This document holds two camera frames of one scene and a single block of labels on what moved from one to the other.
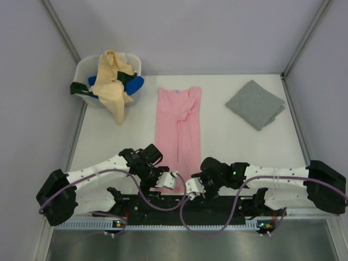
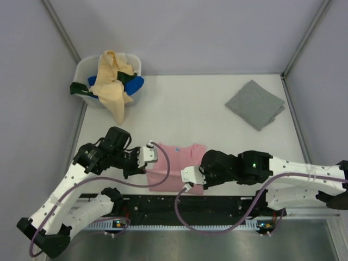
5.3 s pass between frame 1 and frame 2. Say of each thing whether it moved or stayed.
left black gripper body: moved
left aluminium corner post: stayed
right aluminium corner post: stayed
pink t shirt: moved
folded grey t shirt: stayed
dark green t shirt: stayed
